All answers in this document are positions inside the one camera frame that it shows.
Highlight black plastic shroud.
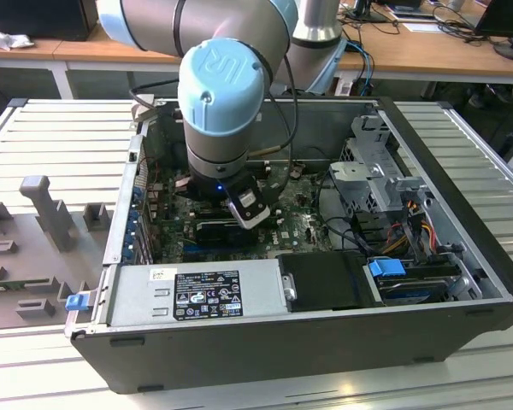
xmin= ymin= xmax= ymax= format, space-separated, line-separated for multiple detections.
xmin=276 ymin=250 xmax=386 ymax=313

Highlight black open PC case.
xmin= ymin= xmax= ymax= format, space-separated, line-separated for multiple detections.
xmin=63 ymin=94 xmax=513 ymax=396

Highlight grey parts rack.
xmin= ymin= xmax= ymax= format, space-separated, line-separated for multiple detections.
xmin=0 ymin=173 xmax=116 ymax=332

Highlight black monitor with stand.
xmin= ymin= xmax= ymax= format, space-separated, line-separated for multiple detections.
xmin=473 ymin=0 xmax=513 ymax=64

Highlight pale plastic case latch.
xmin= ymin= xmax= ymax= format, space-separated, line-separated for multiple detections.
xmin=130 ymin=98 xmax=156 ymax=129

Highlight white papers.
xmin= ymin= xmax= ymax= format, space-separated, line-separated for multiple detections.
xmin=386 ymin=3 xmax=445 ymax=34

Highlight yellow red power wires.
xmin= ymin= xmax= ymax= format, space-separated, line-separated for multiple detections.
xmin=384 ymin=200 xmax=438 ymax=255

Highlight wooden desk white frame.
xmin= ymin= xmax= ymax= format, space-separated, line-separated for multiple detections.
xmin=0 ymin=0 xmax=513 ymax=102

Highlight black computer tower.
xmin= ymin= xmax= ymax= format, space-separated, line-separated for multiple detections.
xmin=0 ymin=0 xmax=100 ymax=43

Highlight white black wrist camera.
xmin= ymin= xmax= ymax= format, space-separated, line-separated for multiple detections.
xmin=227 ymin=179 xmax=271 ymax=231

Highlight green motherboard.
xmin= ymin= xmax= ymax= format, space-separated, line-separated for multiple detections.
xmin=147 ymin=164 xmax=360 ymax=264

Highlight hard disk blue carrier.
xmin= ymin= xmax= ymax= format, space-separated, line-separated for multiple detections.
xmin=366 ymin=255 xmax=461 ymax=308

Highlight black graphics card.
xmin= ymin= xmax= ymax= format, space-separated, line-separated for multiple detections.
xmin=195 ymin=219 xmax=261 ymax=249

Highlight blue case latch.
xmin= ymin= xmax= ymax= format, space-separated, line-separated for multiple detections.
xmin=66 ymin=293 xmax=90 ymax=313

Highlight silver power supply unit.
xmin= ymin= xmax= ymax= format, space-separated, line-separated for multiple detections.
xmin=91 ymin=258 xmax=291 ymax=331

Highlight crumpled white paper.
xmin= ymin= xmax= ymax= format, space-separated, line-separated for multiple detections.
xmin=0 ymin=23 xmax=36 ymax=52

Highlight metal drive cage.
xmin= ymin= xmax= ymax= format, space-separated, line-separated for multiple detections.
xmin=327 ymin=113 xmax=438 ymax=223

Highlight green RAM stick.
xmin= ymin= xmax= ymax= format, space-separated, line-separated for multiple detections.
xmin=0 ymin=278 xmax=52 ymax=296

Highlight blue cable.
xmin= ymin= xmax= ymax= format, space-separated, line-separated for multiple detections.
xmin=345 ymin=38 xmax=375 ymax=86

